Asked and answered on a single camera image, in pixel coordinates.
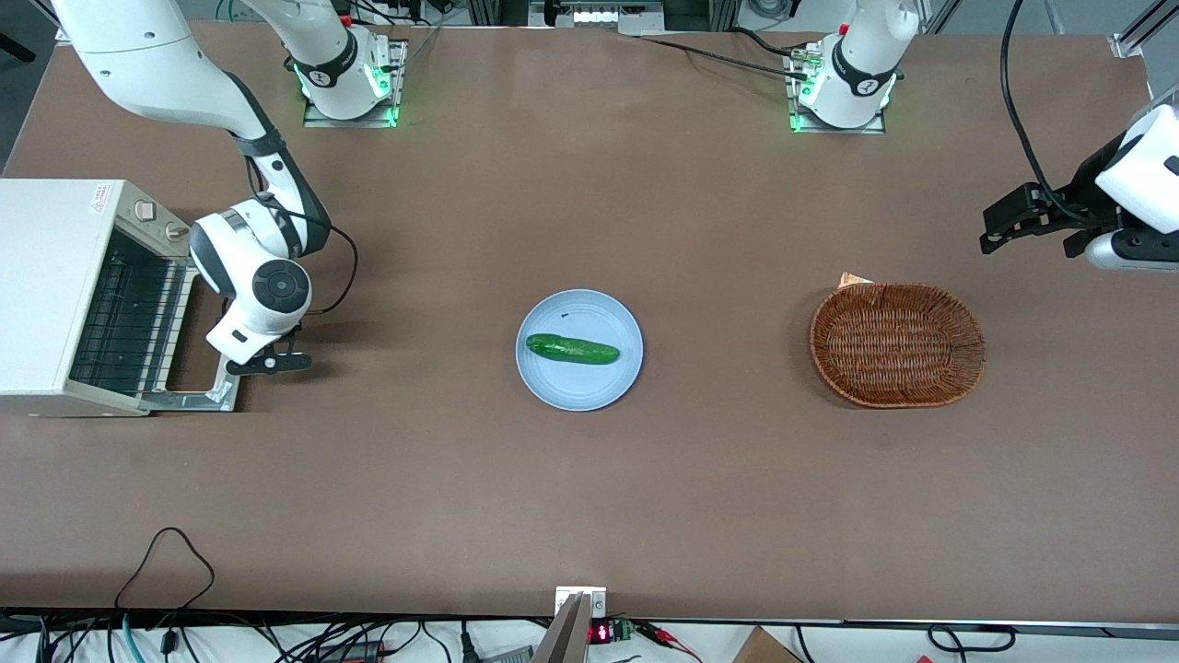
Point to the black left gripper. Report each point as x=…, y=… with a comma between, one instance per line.
x=1083, y=194

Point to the oven door with glass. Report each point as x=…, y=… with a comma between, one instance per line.
x=184, y=401

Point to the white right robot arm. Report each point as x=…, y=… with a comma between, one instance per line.
x=157, y=64

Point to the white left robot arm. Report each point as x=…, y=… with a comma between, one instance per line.
x=861, y=64

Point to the beige oven knob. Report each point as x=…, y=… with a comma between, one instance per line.
x=173, y=230
x=145, y=210

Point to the red white oven sticker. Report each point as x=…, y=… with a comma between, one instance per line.
x=101, y=199

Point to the white toaster oven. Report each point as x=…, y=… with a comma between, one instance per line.
x=37, y=295

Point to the brown wicker basket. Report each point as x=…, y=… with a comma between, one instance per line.
x=898, y=345

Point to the small cardboard tag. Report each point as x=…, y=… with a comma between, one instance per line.
x=852, y=280

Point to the green cucumber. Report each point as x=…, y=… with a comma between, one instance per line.
x=571, y=350

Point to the black power adapter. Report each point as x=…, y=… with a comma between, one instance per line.
x=355, y=652

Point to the light blue plate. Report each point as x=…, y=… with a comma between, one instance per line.
x=580, y=387

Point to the grey power strip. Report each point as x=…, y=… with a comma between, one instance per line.
x=507, y=656

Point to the red digit display module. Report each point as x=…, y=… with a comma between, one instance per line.
x=600, y=633

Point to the lit white background device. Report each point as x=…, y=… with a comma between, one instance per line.
x=608, y=17

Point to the red clip leads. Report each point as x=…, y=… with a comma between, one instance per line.
x=659, y=633

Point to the brown cardboard box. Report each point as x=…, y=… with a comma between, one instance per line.
x=764, y=649

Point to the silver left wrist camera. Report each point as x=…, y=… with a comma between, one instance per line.
x=1128, y=250

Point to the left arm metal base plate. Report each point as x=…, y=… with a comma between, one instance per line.
x=875, y=130

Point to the aluminium frame rail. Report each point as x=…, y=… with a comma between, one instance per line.
x=1138, y=37

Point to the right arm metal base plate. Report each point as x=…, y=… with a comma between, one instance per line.
x=398, y=83

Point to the metal corner bracket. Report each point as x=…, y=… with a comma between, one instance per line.
x=69, y=37

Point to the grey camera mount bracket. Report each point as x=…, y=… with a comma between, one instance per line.
x=571, y=635

